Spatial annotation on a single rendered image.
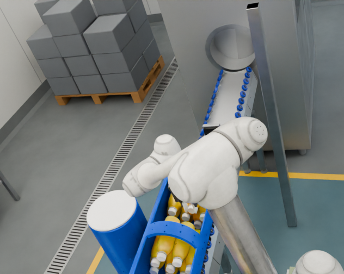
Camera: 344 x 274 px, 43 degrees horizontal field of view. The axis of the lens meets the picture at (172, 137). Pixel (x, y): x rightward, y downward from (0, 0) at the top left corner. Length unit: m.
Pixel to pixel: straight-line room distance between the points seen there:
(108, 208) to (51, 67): 3.26
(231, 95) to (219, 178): 1.87
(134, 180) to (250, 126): 0.63
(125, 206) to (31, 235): 1.93
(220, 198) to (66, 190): 3.24
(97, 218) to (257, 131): 1.31
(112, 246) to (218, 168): 1.28
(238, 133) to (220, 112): 1.66
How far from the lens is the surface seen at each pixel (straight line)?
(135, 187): 1.70
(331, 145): 3.90
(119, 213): 2.31
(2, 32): 5.75
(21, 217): 4.39
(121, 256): 2.43
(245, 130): 1.23
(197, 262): 1.88
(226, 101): 2.98
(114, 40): 4.73
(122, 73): 4.95
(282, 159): 2.83
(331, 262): 1.57
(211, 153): 1.19
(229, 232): 1.30
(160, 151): 1.75
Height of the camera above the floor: 2.61
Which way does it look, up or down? 37 degrees down
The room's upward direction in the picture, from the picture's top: 20 degrees counter-clockwise
